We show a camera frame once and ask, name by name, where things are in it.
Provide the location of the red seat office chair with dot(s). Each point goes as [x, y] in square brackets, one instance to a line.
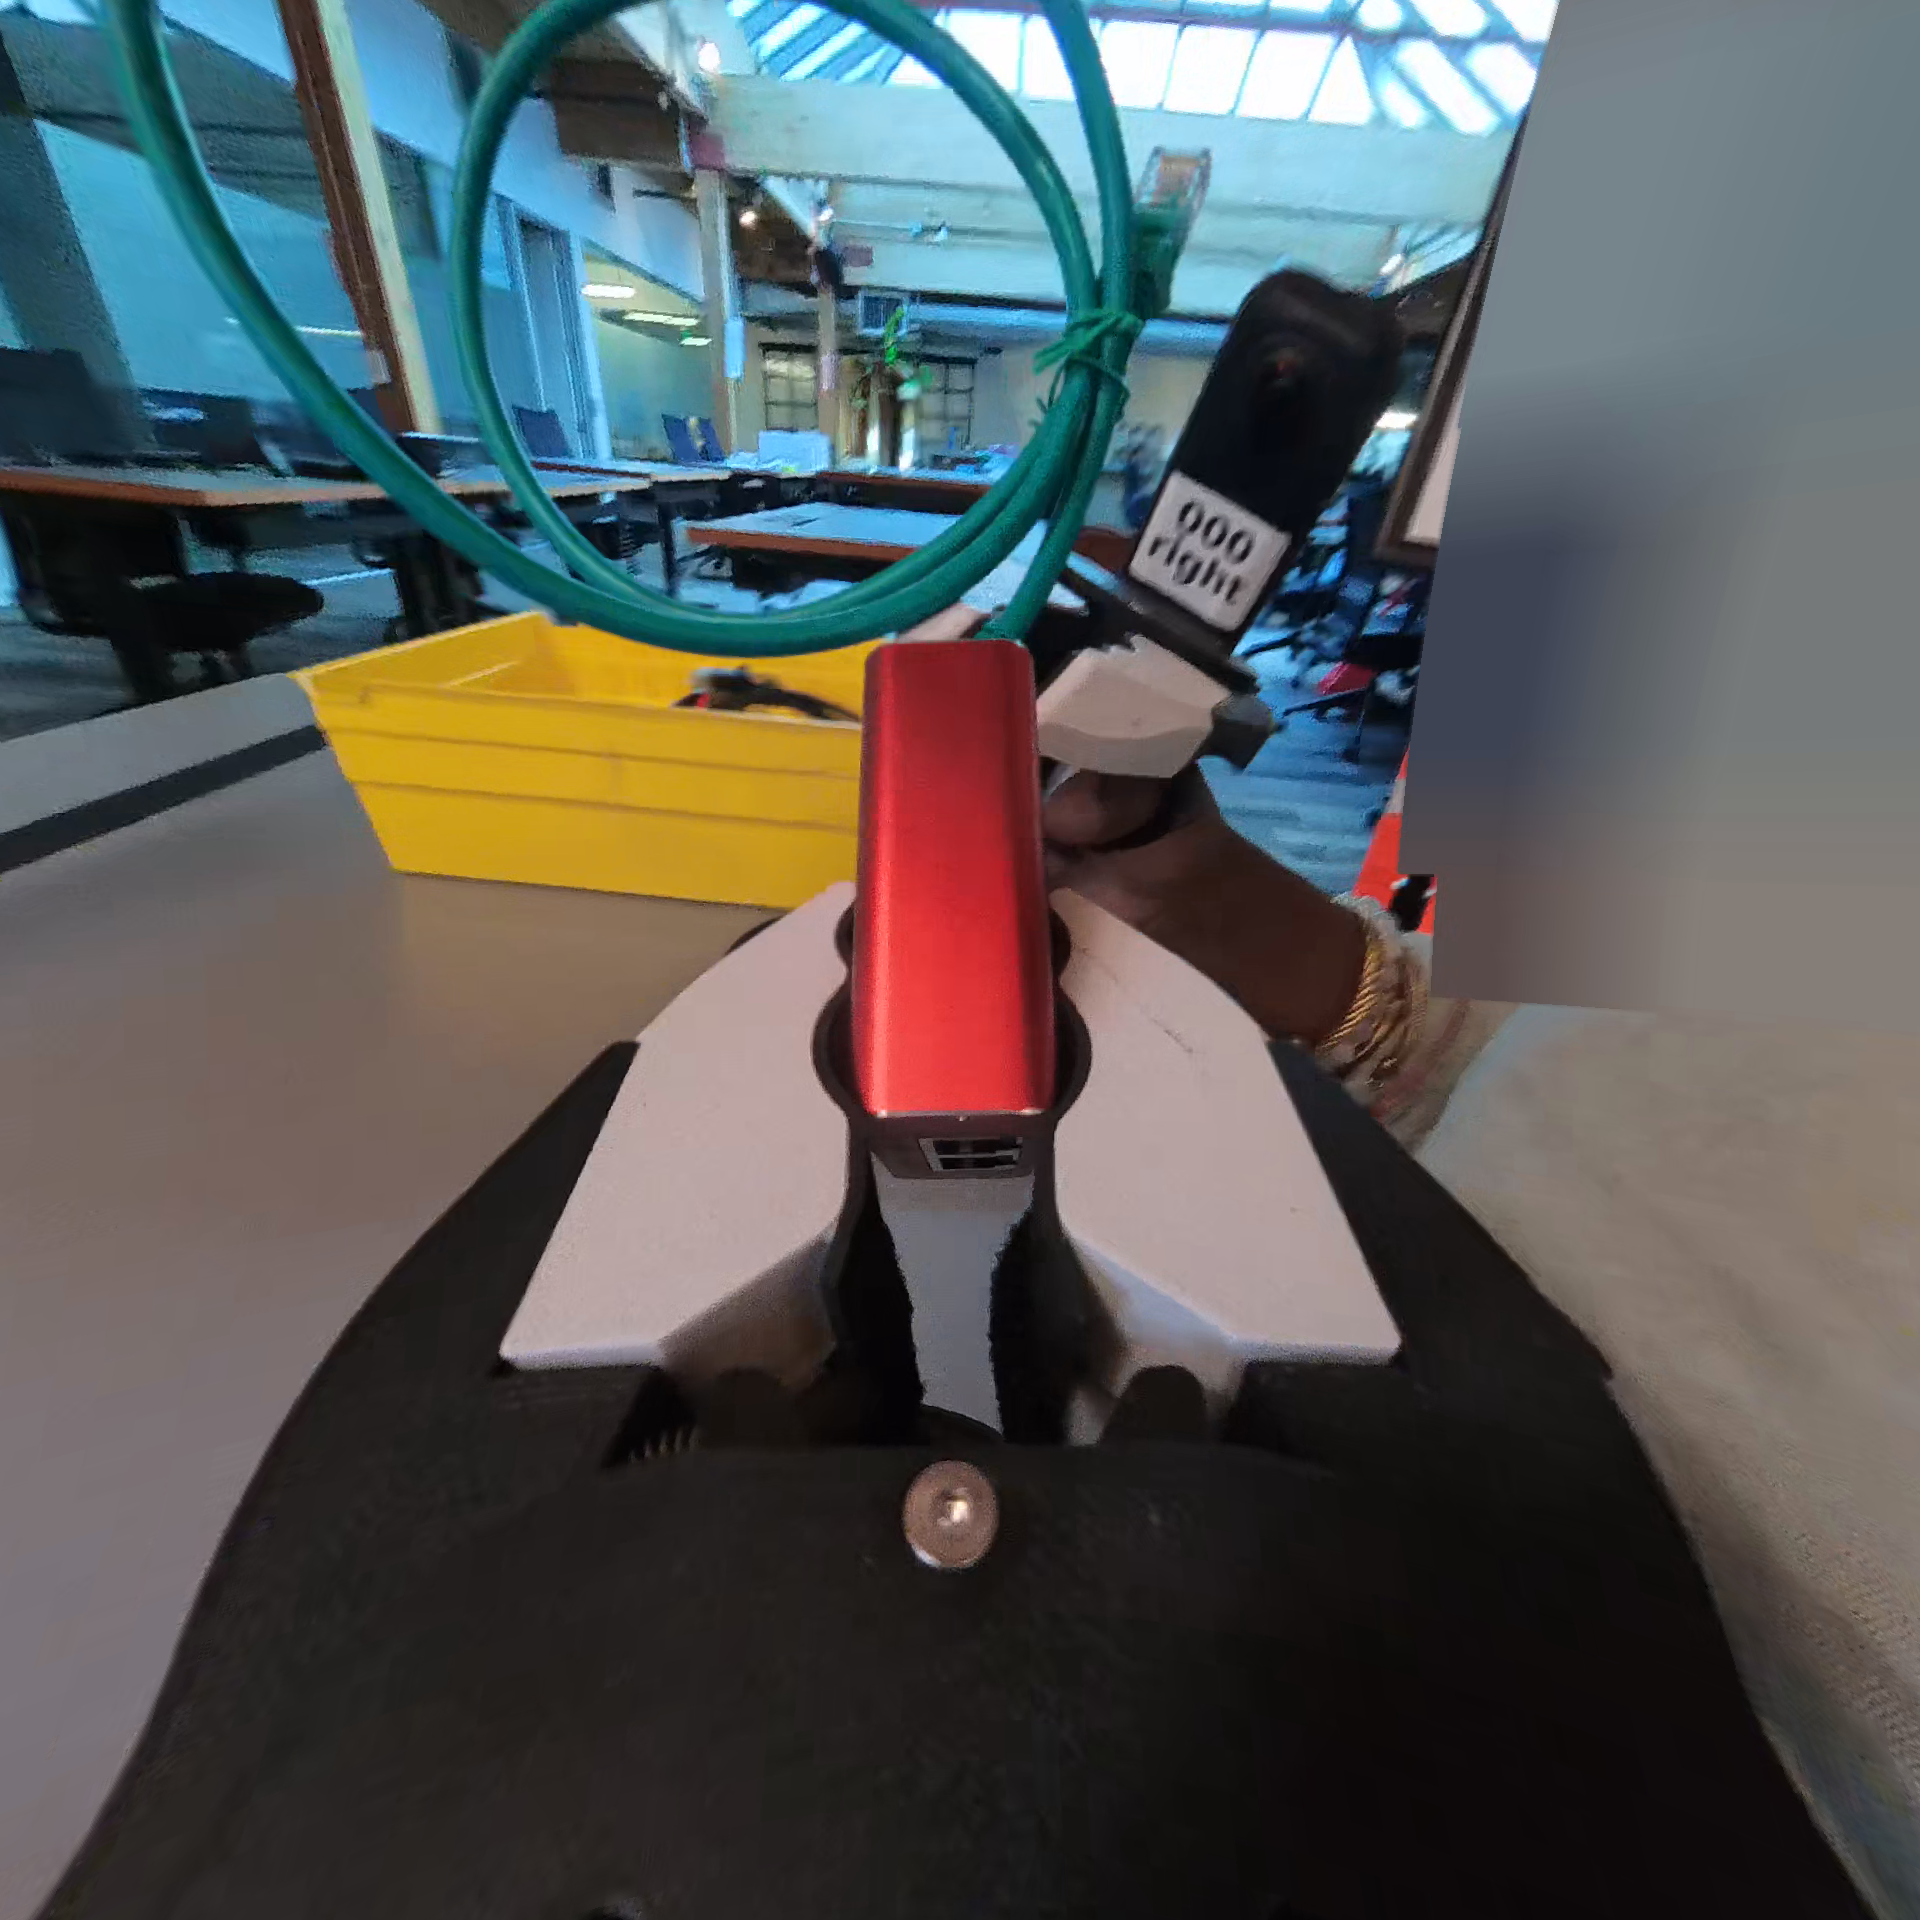
[1348, 682]

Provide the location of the person's right hand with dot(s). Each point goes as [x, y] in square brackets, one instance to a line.
[1200, 914]

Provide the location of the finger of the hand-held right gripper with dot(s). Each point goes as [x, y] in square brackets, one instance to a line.
[960, 621]
[1141, 714]

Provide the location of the blue office chair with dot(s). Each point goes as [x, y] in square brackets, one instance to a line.
[542, 435]
[692, 438]

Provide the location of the black office chair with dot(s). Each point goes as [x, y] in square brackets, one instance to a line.
[195, 609]

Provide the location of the orange traffic cone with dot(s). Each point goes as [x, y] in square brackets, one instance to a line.
[1384, 867]

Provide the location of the red power bank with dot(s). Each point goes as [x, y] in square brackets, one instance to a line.
[944, 902]

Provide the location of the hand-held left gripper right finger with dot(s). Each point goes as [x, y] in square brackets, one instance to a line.
[1200, 1184]

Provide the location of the yellow plastic bin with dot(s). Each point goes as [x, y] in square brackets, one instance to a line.
[598, 819]

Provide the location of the hanging green plant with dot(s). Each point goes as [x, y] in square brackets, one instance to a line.
[897, 330]

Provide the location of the black monitor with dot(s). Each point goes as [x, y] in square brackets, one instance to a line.
[60, 405]

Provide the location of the wooden top office desk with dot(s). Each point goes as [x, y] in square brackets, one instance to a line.
[900, 480]
[840, 534]
[149, 483]
[628, 473]

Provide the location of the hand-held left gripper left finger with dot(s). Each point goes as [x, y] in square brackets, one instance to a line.
[704, 1184]

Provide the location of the person's right forearm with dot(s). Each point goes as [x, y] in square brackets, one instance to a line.
[1621, 1277]

